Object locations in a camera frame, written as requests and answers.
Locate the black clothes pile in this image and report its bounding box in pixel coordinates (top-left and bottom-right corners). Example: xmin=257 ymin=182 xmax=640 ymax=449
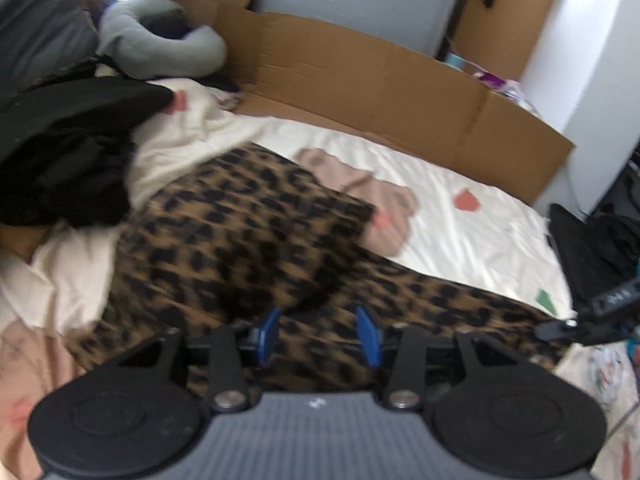
xmin=1 ymin=77 xmax=174 ymax=228

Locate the light blue bottle cap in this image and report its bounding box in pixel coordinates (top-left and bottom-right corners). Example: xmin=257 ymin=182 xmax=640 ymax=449
xmin=445 ymin=52 xmax=465 ymax=70

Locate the black garment at bedside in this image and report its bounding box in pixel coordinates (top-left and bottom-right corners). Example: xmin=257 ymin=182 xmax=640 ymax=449
xmin=548 ymin=156 xmax=639 ymax=311

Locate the grey neck pillow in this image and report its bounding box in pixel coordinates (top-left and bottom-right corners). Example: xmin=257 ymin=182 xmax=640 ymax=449
xmin=98 ymin=0 xmax=228 ymax=80

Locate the cream cartoon bear bedsheet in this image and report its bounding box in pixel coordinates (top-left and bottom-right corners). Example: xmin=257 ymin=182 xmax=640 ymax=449
xmin=0 ymin=77 xmax=640 ymax=480

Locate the leopard print garment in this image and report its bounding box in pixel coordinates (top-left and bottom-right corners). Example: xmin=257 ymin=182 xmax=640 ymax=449
xmin=66 ymin=144 xmax=568 ymax=391

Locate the purple white plastic bag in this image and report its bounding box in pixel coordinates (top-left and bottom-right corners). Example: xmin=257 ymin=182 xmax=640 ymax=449
xmin=473 ymin=70 xmax=521 ymax=98

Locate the dark grey pillow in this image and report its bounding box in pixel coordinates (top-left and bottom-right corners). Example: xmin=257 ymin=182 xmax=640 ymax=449
xmin=1 ymin=0 xmax=98 ymax=102

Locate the brown cardboard sheet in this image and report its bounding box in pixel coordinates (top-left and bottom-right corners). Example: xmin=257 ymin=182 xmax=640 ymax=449
xmin=174 ymin=0 xmax=574 ymax=204

